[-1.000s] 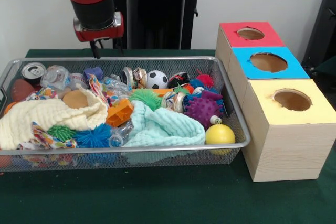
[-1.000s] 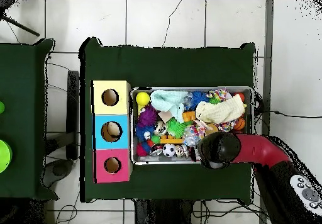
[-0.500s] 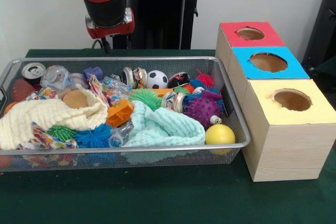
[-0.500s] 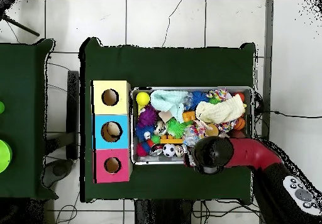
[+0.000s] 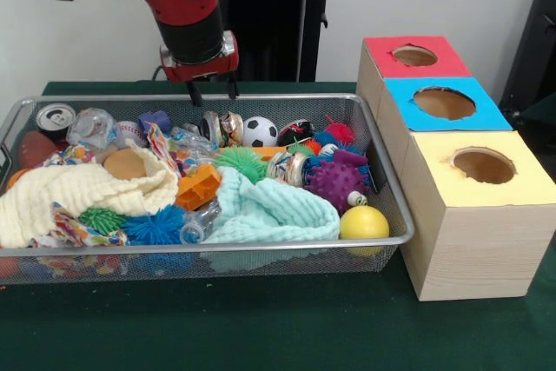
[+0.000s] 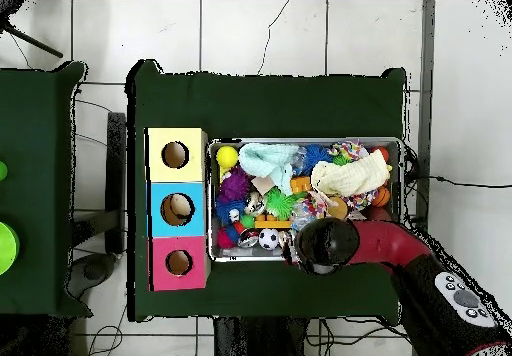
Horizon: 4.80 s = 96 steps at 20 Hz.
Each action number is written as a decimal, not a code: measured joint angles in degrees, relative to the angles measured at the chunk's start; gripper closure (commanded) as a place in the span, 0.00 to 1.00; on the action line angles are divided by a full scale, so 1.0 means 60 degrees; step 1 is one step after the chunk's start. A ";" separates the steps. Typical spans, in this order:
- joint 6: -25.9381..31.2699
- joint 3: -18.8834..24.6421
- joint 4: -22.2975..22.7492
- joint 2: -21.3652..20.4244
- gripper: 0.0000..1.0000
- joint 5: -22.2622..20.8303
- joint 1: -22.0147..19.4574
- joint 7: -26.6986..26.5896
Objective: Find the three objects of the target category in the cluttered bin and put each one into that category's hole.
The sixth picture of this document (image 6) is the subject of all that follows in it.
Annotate shallow metal mesh bin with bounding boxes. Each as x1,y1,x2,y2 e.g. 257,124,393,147
207,137,405,263

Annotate wooden box with three holes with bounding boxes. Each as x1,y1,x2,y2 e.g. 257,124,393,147
144,126,211,292

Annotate purple spiky ball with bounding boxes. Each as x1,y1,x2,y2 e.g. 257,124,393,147
218,167,253,203

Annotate mint green cloth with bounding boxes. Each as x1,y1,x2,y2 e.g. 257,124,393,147
238,142,300,196

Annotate yellow smooth ball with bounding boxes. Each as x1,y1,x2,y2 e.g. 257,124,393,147
215,145,240,170

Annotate orange plastic block toy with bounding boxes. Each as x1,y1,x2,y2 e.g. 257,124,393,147
289,175,312,194

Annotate black and white soccer ball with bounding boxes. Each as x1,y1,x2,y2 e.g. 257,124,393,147
257,228,280,251

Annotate tan foam ball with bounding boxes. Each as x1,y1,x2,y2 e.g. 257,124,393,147
326,196,349,220

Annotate cream yellow cloth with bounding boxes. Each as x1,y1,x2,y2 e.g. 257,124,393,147
310,149,393,198

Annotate small orange basketball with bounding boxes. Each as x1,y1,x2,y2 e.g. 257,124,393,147
371,186,391,208

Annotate dark green side table cloth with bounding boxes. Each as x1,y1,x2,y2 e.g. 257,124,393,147
0,61,94,319

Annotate large bright green cup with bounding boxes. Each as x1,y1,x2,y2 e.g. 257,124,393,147
0,221,20,276

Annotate black tripod leg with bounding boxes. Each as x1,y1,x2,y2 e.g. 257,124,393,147
0,19,64,59

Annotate green stringy koosh ball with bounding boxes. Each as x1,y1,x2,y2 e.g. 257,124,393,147
263,187,297,221

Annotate blue stringy koosh ball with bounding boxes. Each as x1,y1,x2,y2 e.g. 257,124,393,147
301,144,333,173

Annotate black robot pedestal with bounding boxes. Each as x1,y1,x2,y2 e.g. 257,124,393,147
213,316,309,356

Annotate black floor cable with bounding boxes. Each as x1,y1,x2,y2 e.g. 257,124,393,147
403,174,512,189

